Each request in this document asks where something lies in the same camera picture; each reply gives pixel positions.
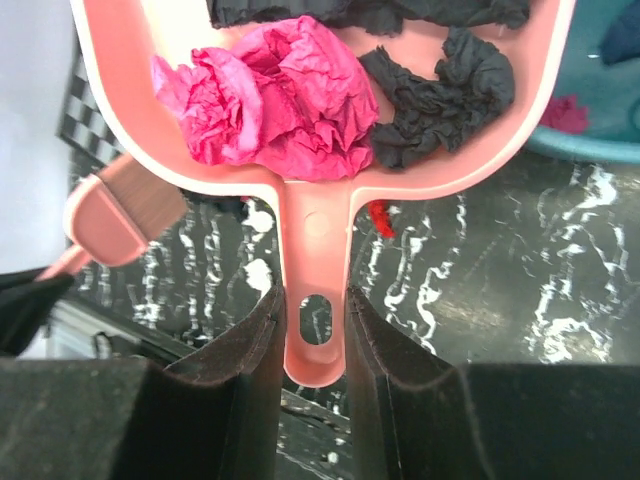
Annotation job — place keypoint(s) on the pink hand brush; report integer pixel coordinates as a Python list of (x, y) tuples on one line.
[(113, 215)]

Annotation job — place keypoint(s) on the teal plastic bin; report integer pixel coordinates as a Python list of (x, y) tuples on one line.
[(610, 92)]

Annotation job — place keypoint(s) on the blue paper scrap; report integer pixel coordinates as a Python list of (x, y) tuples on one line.
[(620, 42)]

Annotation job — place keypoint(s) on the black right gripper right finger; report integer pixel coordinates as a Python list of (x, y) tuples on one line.
[(415, 416)]

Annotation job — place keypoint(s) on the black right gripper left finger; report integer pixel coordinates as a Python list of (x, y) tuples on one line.
[(211, 415)]

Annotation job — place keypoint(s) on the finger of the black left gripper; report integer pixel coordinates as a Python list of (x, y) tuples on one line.
[(25, 306)]

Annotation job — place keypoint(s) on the black paper scrap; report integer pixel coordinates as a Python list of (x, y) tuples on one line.
[(381, 17)]

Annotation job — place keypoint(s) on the small black paper ball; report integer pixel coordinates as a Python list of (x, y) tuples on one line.
[(475, 86)]

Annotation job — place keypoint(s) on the pink dustpan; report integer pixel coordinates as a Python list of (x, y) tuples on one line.
[(118, 40)]

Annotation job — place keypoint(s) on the magenta paper scrap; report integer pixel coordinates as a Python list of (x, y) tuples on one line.
[(289, 96), (564, 114)]

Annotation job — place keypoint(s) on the red paper scrap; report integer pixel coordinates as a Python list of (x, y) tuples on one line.
[(379, 214)]

